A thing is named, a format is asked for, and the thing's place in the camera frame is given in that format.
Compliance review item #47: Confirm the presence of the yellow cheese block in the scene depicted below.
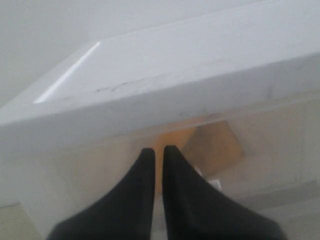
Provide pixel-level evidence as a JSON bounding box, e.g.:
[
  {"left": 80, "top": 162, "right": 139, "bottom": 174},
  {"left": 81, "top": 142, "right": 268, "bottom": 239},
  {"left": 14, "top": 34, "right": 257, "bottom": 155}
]
[{"left": 153, "top": 120, "right": 246, "bottom": 195}]

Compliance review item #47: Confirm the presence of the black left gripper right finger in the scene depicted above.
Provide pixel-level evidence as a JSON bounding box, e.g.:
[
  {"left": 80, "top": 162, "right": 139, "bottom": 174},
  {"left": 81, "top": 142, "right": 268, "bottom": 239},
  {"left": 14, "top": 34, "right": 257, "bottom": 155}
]
[{"left": 162, "top": 145, "right": 287, "bottom": 240}]

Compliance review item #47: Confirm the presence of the white plastic drawer cabinet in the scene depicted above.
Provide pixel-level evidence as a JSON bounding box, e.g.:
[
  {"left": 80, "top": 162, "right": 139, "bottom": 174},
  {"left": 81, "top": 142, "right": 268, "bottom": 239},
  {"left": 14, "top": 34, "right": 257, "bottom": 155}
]
[{"left": 0, "top": 0, "right": 320, "bottom": 240}]

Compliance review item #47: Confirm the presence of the clear drawer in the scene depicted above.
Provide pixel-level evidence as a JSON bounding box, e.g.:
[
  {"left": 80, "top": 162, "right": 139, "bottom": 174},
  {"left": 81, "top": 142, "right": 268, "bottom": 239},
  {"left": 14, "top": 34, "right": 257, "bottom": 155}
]
[{"left": 19, "top": 99, "right": 320, "bottom": 240}]

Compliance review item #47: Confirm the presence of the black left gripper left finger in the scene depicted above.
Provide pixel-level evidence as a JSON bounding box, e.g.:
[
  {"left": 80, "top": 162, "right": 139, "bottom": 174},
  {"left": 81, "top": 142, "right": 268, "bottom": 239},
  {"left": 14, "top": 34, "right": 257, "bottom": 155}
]
[{"left": 48, "top": 148, "right": 155, "bottom": 240}]

